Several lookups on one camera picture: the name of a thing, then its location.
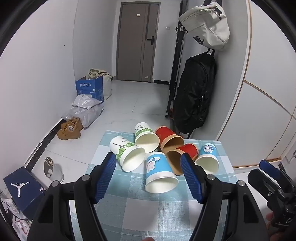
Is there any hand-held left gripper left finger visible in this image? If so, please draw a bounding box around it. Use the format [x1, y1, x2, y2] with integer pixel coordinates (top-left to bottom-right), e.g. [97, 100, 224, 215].
[26, 152, 118, 241]

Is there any blue cardboard box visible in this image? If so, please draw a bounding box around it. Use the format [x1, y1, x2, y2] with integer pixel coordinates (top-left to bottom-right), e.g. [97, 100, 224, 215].
[75, 76, 104, 102]

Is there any red cable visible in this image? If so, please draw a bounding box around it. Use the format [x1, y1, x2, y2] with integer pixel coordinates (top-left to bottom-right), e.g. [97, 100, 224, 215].
[13, 217, 30, 235]

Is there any red paper cup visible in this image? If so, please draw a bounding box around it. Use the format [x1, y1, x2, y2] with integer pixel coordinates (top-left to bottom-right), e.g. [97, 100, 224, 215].
[166, 143, 199, 176]
[154, 126, 184, 154]

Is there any grey plastic parcel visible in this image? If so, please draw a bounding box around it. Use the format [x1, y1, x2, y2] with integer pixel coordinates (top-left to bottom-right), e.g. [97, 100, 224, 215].
[72, 94, 100, 109]
[62, 104, 104, 130]

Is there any black backpack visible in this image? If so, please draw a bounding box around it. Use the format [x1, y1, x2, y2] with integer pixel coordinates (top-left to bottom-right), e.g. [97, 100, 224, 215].
[173, 49, 218, 137]

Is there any large blue cartoon paper cup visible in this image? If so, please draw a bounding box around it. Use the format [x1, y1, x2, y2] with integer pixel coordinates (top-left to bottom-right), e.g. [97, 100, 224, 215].
[144, 152, 179, 194]

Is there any black metal rack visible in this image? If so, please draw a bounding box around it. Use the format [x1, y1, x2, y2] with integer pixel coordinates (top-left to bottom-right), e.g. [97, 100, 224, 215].
[165, 0, 189, 119]

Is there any small round mirror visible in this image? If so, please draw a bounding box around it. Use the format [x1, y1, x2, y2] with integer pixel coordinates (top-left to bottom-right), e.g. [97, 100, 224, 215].
[43, 156, 64, 183]

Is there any dark blue shoe box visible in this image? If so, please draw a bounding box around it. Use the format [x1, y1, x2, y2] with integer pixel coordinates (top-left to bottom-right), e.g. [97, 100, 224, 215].
[3, 166, 47, 221]

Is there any blue checked tablecloth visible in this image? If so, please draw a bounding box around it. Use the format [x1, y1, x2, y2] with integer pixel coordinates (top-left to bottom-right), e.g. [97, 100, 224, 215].
[69, 130, 236, 241]

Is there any person's right hand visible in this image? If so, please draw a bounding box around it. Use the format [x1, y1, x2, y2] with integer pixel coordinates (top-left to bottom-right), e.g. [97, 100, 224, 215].
[265, 212, 275, 233]

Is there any grey entrance door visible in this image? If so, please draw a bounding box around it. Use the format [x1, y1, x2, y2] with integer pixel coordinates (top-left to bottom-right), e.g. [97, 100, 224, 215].
[116, 2, 161, 82]

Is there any brown shoe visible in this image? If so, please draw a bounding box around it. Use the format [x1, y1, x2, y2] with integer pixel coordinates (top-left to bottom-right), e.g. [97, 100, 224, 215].
[57, 126, 81, 140]
[60, 117, 83, 131]

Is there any white canvas bag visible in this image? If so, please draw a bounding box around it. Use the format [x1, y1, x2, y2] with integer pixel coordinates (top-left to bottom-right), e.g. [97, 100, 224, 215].
[178, 2, 230, 51]

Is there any beige tote bag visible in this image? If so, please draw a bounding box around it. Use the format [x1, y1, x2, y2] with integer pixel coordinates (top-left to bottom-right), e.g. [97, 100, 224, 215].
[88, 68, 113, 100]

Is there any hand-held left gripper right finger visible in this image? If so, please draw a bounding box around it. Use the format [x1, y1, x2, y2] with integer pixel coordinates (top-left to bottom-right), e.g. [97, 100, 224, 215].
[180, 152, 270, 241]

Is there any white green paper cup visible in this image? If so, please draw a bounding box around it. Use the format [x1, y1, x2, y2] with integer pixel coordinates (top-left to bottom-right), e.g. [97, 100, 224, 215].
[109, 136, 146, 172]
[134, 122, 161, 153]

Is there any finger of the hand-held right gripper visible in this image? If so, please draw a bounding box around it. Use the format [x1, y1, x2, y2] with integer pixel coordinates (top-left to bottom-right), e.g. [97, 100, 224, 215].
[259, 159, 292, 186]
[247, 169, 286, 200]

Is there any small blue cartoon paper cup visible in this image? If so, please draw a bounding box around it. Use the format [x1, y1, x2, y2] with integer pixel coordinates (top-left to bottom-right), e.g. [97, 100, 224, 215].
[194, 143, 220, 174]

